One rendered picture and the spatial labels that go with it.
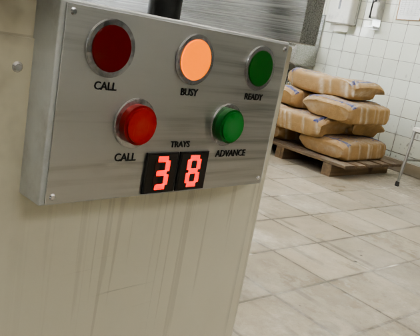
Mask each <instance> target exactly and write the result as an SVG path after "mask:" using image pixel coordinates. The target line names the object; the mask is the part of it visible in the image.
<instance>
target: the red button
mask: <svg viewBox="0 0 420 336"><path fill-rule="evenodd" d="M156 126H157V118H156V115H155V112H154V111H153V110H152V109H151V108H150V107H148V106H145V105H142V104H135V105H132V106H130V107H129V108H127V109H126V110H125V112H124V113H123V114H122V116H121V119H120V123H119V131H120V134H121V136H122V138H123V139H124V140H125V141H126V142H128V143H131V144H133V145H142V144H145V143H146V142H148V141H149V140H150V139H151V138H152V136H153V134H154V133H155V130H156Z"/></svg>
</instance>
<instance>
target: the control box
mask: <svg viewBox="0 0 420 336"><path fill-rule="evenodd" d="M108 25H118V26H120V27H122V28H123V29H124V30H126V32H127V34H128V35H129V37H130V40H131V55H130V58H129V60H128V62H127V64H126V65H125V66H124V67H123V68H122V69H120V70H118V71H116V72H112V73H109V72H106V71H103V70H101V69H100V68H99V67H98V66H97V65H96V63H95V62H94V59H93V55H92V44H93V40H94V38H95V36H96V34H97V33H98V32H99V31H100V30H101V29H102V28H104V27H105V26H108ZM33 38H34V39H35V40H34V48H33V60H32V68H31V80H30V88H29V100H28V108H27V120H26V128H25V140H24V148H23V160H22V168H21V180H20V188H19V192H20V193H21V194H22V195H24V196H25V197H26V198H28V199H29V200H31V201H32V202H34V203H35V204H37V205H38V206H42V205H54V204H62V203H74V202H81V201H93V200H100V199H112V198H120V197H132V196H139V195H151V194H158V193H170V192H178V191H190V190H197V189H210V188H216V187H229V186H236V185H248V184H255V183H260V182H261V178H262V174H263V168H264V164H265V158H266V155H267V149H268V145H269V140H270V136H271V130H272V126H273V120H274V116H275V111H276V107H277V101H278V98H279V92H280V88H281V82H282V78H283V72H284V68H285V63H286V59H287V54H288V50H289V43H288V42H284V41H278V40H274V39H268V38H264V37H258V36H254V35H248V34H244V33H238V32H234V31H228V30H224V29H218V28H214V27H208V26H204V25H198V24H194V23H188V22H184V21H178V20H174V19H168V18H164V17H158V16H154V15H148V14H144V13H138V12H134V11H128V10H123V9H117V8H113V7H107V6H103V5H97V4H93V3H87V2H83V1H77V0H37V5H36V12H35V25H34V33H33ZM196 39H200V40H203V41H204V42H206V43H207V44H208V46H209V48H210V50H211V64H210V67H209V70H208V72H207V73H206V74H205V75H204V76H203V77H202V78H200V79H198V80H196V81H193V80H190V79H188V78H186V76H185V75H184V73H183V71H182V68H181V58H182V54H183V51H184V49H185V48H186V46H187V45H188V44H189V43H190V42H192V41H194V40H196ZM260 51H267V52H268V53H269V54H270V55H271V57H272V60H273V70H272V73H271V76H270V78H269V80H268V81H267V82H266V84H264V85H262V86H260V87H257V86H254V85H253V84H252V82H251V81H250V78H249V66H250V63H251V60H252V58H253V57H254V56H255V54H257V53H258V52H260ZM135 104H142V105H145V106H148V107H150V108H151V109H152V110H153V111H154V112H155V115H156V118H157V126H156V130H155V133H154V134H153V136H152V138H151V139H150V140H149V141H148V142H146V143H145V144H142V145H133V144H131V143H128V142H126V141H125V140H124V139H123V138H122V136H121V134H120V131H119V123H120V119H121V116H122V114H123V113H124V112H125V110H126V109H127V108H129V107H130V106H132V105H135ZM226 109H235V110H238V111H240V112H241V114H242V115H243V119H244V127H243V131H242V134H241V135H240V137H239V138H238V139H237V140H236V141H234V142H233V143H224V142H222V141H220V140H218V138H217V137H216V134H215V124H216V121H217V118H218V116H219V115H220V114H221V113H222V112H223V111H224V110H226ZM192 155H200V159H202V160H201V167H200V169H198V170H197V172H199V178H198V182H195V186H193V187H186V183H184V181H185V174H186V173H188V171H189V170H187V163H188V159H191V156H192ZM162 156H169V161H171V164H170V169H169V171H167V174H169V176H168V181H167V185H165V186H164V189H160V190H154V186H152V182H153V176H154V175H156V173H157V172H154V170H155V162H156V161H158V160H159V157H162Z"/></svg>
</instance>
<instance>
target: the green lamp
mask: <svg viewBox="0 0 420 336"><path fill-rule="evenodd" d="M272 70H273V60H272V57H271V55H270V54H269V53H268V52H267V51H260V52H258V53H257V54H255V56H254V57H253V58H252V60H251V63H250V66H249V78H250V81H251V82H252V84H253V85H254V86H257V87H260V86H262V85H264V84H266V82H267V81H268V80H269V78H270V76H271V73H272Z"/></svg>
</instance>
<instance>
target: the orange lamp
mask: <svg viewBox="0 0 420 336"><path fill-rule="evenodd" d="M210 64H211V50H210V48H209V46H208V44H207V43H206V42H204V41H203V40H200V39H196V40H194V41H192V42H190V43H189V44H188V45H187V46H186V48H185V49H184V51H183V54H182V58H181V68H182V71H183V73H184V75H185V76H186V78H188V79H190V80H193V81H196V80H198V79H200V78H202V77H203V76H204V75H205V74H206V73H207V72H208V70H209V67H210Z"/></svg>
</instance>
